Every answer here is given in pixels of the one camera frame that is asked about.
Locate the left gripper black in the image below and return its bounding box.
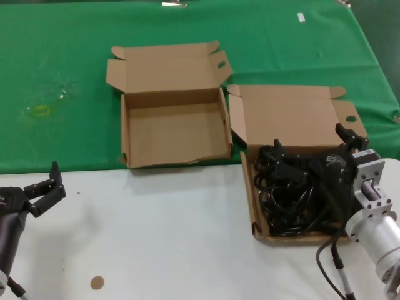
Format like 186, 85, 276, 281
0, 161, 67, 219

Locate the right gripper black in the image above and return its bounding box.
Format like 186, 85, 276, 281
273, 122, 370, 226

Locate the black power cable pile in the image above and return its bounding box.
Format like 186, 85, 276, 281
253, 145, 348, 237

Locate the open cardboard box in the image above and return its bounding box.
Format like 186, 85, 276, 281
105, 40, 234, 169
227, 83, 369, 246

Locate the clear crumpled tape patch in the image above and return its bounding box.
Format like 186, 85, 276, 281
52, 81, 79, 101

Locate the green tablecloth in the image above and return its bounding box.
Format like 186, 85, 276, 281
0, 4, 400, 174

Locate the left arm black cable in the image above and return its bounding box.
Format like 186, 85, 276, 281
6, 276, 31, 300

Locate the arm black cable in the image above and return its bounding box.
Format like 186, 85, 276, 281
315, 231, 356, 300
6, 276, 31, 300

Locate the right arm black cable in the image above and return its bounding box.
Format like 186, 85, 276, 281
315, 231, 356, 300

